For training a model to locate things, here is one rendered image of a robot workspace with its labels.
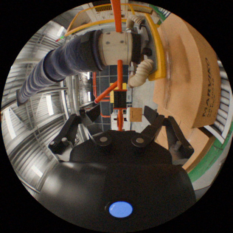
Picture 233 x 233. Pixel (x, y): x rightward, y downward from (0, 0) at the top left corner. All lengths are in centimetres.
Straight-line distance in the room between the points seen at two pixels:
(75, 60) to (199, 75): 46
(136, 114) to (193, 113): 172
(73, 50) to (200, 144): 98
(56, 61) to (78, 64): 12
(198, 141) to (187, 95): 51
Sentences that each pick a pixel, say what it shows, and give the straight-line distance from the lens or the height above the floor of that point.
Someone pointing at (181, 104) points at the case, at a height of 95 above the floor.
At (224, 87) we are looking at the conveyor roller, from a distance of 69.
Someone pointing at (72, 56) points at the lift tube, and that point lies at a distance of 33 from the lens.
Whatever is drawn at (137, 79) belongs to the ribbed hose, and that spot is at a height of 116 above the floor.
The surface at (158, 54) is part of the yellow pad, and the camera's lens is 24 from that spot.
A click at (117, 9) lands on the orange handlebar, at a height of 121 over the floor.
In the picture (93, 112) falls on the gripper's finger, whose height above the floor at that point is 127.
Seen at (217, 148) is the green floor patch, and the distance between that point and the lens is 128.
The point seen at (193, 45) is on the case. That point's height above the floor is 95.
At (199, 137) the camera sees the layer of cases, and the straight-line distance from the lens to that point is 75.
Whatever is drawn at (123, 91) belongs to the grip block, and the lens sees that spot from 27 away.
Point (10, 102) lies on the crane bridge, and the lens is 175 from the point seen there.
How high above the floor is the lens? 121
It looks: 3 degrees up
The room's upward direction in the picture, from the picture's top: 89 degrees counter-clockwise
